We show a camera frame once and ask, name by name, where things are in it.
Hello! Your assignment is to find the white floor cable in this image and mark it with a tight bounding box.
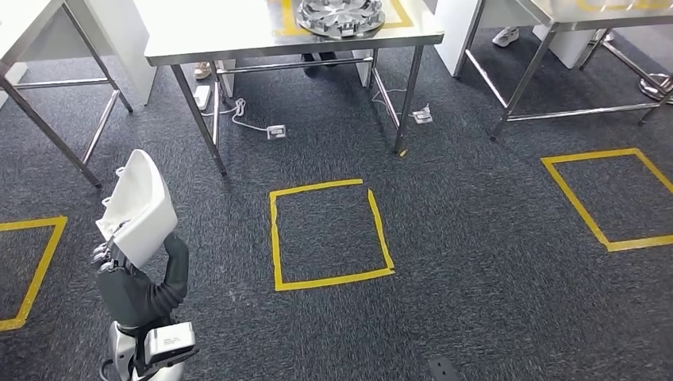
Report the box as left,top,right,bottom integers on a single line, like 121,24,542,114
199,97,270,133

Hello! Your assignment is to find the silver wheel cover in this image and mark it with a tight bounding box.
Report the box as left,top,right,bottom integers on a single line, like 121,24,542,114
295,0,387,40

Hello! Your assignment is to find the steel workbench table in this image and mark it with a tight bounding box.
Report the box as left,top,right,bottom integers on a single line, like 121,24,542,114
454,0,673,142
0,0,134,190
143,0,446,178

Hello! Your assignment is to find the white power adapter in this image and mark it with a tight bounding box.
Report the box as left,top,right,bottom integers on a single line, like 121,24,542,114
410,102,434,125

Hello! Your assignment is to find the chrome stool base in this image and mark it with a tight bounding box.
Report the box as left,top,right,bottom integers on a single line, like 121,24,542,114
636,72,673,105

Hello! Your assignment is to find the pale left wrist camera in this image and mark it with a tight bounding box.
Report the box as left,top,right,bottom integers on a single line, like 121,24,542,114
135,321,200,378

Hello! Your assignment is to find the white power strip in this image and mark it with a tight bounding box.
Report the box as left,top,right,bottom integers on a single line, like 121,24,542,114
193,84,212,112

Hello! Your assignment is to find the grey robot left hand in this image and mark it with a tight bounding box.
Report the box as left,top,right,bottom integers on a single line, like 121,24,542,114
90,223,190,329

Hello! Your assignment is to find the white plastic shell part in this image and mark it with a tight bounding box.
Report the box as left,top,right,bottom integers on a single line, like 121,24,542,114
94,148,179,270

